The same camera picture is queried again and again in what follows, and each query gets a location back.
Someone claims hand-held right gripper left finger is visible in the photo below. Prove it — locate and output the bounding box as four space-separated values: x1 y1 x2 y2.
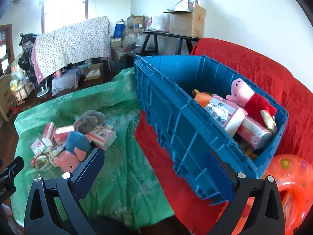
24 148 105 235

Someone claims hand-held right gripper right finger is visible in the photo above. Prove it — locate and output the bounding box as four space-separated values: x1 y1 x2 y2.
207 149 286 235

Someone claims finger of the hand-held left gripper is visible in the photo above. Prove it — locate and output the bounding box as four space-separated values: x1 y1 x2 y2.
0 156 25 180

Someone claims pig plush blue shirt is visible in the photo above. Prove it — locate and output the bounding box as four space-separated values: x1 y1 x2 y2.
53 131 91 173

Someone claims pink white tissue pack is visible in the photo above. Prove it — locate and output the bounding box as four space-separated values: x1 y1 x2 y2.
86 124 117 151

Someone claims blue plastic crate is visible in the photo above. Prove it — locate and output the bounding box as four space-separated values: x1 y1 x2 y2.
134 54 289 206

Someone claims red white box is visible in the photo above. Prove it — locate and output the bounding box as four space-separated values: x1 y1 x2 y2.
42 122 55 142
31 138 46 156

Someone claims green patterned blanket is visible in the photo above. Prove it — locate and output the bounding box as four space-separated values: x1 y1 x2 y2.
13 69 176 228

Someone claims red flat pack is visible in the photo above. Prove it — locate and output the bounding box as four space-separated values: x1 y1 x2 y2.
54 126 75 144

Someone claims grey plush toy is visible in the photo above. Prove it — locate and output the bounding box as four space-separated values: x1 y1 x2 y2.
74 110 106 135

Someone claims labelled tissue pack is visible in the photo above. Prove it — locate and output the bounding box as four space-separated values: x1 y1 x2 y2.
204 96 248 137

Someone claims brown cardboard box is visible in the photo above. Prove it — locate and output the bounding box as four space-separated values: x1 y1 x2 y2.
0 73 13 121

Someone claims yellow snack packet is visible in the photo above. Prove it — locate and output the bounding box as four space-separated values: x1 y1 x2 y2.
260 109 277 132

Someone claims pile of toys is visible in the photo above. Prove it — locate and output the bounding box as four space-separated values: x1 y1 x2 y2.
10 64 35 108

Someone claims orange plush toy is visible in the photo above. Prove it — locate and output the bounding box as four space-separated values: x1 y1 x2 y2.
191 89 219 108

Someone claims white stand base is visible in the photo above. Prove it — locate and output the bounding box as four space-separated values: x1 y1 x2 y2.
37 77 52 97

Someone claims grey cushion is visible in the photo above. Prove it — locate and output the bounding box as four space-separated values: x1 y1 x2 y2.
51 69 83 96

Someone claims cardboard box with label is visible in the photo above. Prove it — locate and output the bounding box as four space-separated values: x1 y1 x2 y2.
84 63 104 82

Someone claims black garbage bag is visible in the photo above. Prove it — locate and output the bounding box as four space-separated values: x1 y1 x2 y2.
18 33 38 79

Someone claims wooden cabinet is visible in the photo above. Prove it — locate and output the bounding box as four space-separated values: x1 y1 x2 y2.
0 24 13 74

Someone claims floral cloth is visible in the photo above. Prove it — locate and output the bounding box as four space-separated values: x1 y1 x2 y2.
33 17 110 79

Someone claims pile of plastic bags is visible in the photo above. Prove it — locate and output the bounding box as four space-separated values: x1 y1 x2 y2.
122 32 148 55

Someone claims blue bag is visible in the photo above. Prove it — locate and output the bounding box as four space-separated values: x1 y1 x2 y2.
114 22 126 40

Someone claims black table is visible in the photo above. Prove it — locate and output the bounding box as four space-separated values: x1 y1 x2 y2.
142 31 201 56

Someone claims large cardboard box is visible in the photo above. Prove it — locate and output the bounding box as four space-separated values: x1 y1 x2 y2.
163 5 206 39

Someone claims small cardboard box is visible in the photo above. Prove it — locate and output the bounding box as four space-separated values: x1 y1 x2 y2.
127 15 145 33

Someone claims white paper roll pack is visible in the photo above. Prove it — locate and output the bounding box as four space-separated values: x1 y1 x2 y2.
148 12 171 32

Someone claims window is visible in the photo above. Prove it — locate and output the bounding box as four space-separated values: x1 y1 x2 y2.
41 0 89 33

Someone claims white cable bundle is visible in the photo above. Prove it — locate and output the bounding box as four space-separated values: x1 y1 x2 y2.
31 152 53 170

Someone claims yellow cord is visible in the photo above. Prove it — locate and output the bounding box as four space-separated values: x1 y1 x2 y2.
49 149 61 162

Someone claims orange inflatable ring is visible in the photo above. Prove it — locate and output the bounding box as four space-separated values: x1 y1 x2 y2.
260 154 311 235

